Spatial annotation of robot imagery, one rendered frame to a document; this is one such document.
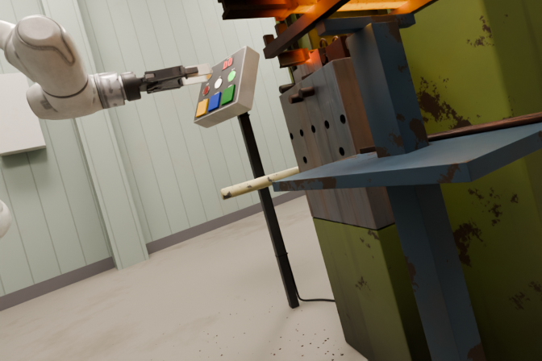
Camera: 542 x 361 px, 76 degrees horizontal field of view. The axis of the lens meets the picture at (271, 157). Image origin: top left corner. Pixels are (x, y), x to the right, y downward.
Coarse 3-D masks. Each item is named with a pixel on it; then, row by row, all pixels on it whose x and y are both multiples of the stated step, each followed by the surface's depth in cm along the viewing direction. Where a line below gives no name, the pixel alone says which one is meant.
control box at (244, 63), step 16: (240, 64) 147; (256, 64) 151; (208, 80) 166; (224, 80) 154; (240, 80) 143; (208, 96) 160; (240, 96) 142; (208, 112) 155; (224, 112) 150; (240, 112) 148
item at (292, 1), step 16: (224, 0) 45; (240, 0) 46; (256, 0) 47; (272, 0) 48; (288, 0) 48; (304, 0) 50; (352, 0) 55; (368, 0) 56; (384, 0) 58; (400, 0) 60; (224, 16) 46; (240, 16) 47; (256, 16) 49; (272, 16) 50
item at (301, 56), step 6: (300, 48) 108; (306, 48) 108; (282, 54) 107; (288, 54) 108; (294, 54) 108; (300, 54) 109; (306, 54) 108; (282, 60) 107; (288, 60) 108; (294, 60) 108; (300, 60) 109; (306, 60) 110; (282, 66) 107; (288, 66) 109
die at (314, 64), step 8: (320, 48) 104; (312, 56) 107; (320, 56) 103; (304, 64) 113; (312, 64) 108; (320, 64) 104; (296, 72) 119; (304, 72) 114; (312, 72) 110; (296, 80) 121
